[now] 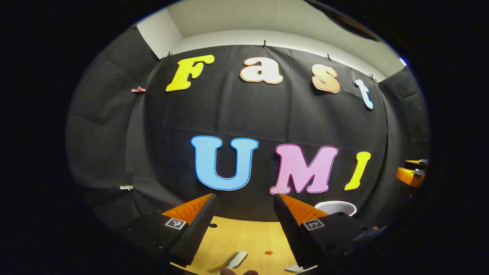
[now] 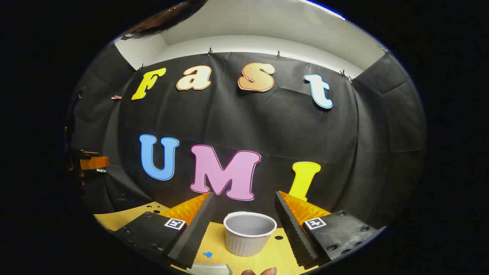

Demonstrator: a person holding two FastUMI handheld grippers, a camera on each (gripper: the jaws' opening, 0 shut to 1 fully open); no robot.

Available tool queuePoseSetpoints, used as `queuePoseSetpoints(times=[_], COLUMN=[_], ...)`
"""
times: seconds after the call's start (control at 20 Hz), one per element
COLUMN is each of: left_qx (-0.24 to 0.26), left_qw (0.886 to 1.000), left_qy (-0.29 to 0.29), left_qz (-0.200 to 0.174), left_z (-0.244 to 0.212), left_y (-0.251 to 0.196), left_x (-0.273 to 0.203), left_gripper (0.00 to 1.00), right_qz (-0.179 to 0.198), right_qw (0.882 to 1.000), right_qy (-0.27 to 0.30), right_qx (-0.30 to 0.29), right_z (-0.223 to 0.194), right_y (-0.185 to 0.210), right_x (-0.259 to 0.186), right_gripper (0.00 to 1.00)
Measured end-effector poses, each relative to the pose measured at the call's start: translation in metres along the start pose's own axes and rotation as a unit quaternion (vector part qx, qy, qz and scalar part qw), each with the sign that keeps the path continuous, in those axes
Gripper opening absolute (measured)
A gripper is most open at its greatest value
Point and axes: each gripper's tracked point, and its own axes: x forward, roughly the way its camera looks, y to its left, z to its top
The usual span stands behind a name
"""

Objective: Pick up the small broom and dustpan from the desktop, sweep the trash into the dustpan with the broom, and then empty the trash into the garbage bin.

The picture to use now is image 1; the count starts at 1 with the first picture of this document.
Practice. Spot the small white broom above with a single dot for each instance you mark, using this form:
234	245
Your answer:
238	258

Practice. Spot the red and white cloth clip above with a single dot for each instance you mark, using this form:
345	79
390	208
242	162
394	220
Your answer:
138	89

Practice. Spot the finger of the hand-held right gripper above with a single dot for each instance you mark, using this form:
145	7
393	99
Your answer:
414	164
408	176

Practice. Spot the black backdrop cloth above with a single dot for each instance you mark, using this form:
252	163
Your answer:
229	114

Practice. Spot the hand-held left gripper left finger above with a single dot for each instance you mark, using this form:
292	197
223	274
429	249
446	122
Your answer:
198	229

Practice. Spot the white dustpan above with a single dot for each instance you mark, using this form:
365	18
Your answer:
294	268

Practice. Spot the wooden desktop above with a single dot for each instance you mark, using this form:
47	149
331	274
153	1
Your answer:
244	236

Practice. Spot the white garbage bin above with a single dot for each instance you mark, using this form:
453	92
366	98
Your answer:
335	209

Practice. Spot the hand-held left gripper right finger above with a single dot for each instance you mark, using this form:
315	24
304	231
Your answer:
290	233

